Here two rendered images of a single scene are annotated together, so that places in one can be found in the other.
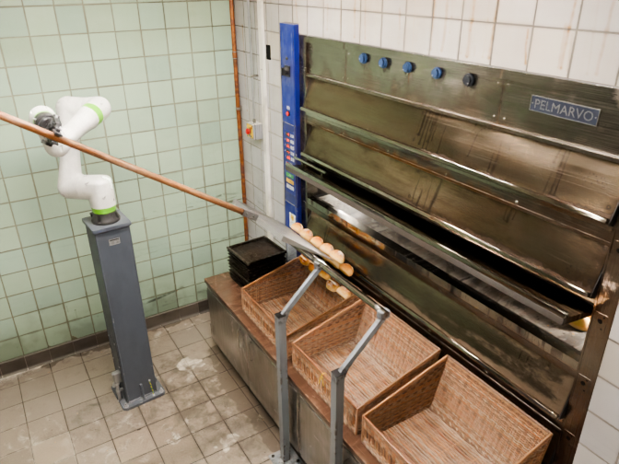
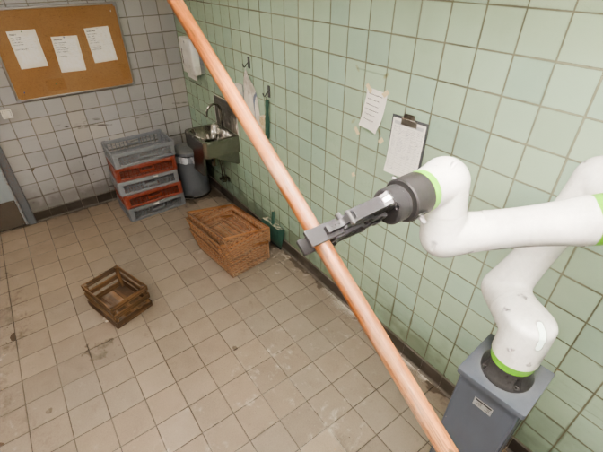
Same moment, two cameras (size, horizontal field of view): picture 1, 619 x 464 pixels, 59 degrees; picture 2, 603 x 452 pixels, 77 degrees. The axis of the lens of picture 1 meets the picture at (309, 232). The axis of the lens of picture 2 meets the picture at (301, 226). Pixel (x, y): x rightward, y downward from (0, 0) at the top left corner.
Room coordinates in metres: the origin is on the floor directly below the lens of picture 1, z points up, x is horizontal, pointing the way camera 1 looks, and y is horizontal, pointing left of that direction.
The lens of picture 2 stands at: (1.99, 0.45, 2.23)
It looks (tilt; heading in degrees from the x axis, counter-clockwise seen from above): 35 degrees down; 85
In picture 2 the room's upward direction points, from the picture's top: straight up
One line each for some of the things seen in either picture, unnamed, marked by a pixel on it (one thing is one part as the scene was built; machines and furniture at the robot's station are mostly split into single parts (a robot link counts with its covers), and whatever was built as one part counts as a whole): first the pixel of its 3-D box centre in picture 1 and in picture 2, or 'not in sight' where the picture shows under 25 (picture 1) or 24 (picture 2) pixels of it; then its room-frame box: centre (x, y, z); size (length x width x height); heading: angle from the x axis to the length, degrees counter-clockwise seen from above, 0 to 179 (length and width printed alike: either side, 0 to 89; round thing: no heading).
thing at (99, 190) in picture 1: (99, 192); (520, 334); (2.68, 1.11, 1.36); 0.16 x 0.13 x 0.19; 82
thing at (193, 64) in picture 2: not in sight; (191, 58); (1.26, 4.50, 1.44); 0.28 x 0.11 x 0.38; 121
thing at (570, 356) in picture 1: (411, 259); not in sight; (2.27, -0.48, 1.16); 1.80 x 0.06 x 0.04; 31
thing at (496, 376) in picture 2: (101, 211); (518, 354); (2.72, 1.13, 1.23); 0.26 x 0.15 x 0.06; 36
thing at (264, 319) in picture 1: (298, 300); not in sight; (2.60, 0.06, 0.72); 0.56 x 0.49 x 0.28; 31
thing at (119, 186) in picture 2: not in sight; (144, 175); (0.65, 4.16, 0.38); 0.60 x 0.40 x 0.16; 30
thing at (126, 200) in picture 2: not in sight; (148, 187); (0.66, 4.17, 0.23); 0.60 x 0.40 x 0.16; 31
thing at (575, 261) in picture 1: (413, 186); not in sight; (2.26, -0.46, 1.54); 1.79 x 0.11 x 0.19; 31
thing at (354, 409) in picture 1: (362, 357); not in sight; (2.09, -0.25, 0.72); 0.56 x 0.49 x 0.28; 32
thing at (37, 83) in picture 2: not in sight; (66, 51); (0.19, 4.36, 1.55); 1.04 x 0.03 x 0.74; 31
